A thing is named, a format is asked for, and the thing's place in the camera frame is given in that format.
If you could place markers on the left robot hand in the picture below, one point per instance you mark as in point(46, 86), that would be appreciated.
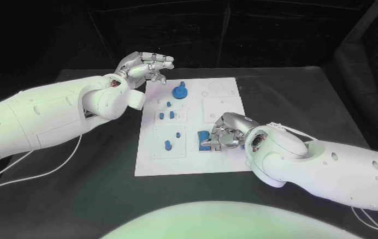
point(139, 63)

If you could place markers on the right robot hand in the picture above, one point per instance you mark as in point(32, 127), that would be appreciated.
point(232, 128)

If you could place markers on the blue cylinder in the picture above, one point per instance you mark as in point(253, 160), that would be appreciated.
point(202, 136)

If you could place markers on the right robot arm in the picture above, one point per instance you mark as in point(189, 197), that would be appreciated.
point(319, 167)

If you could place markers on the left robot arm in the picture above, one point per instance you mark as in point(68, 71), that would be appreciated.
point(52, 112)

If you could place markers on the white task board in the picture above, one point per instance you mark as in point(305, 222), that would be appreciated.
point(189, 128)

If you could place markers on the blue block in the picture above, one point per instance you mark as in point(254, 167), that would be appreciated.
point(204, 148)

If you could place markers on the blue gear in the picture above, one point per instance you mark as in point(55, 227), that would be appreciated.
point(180, 92)

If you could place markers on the blue plug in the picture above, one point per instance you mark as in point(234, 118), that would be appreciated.
point(172, 115)
point(162, 116)

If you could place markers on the long blue peg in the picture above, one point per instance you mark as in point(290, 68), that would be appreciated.
point(167, 145)

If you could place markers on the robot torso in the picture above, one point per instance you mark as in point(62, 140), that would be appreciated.
point(227, 220)

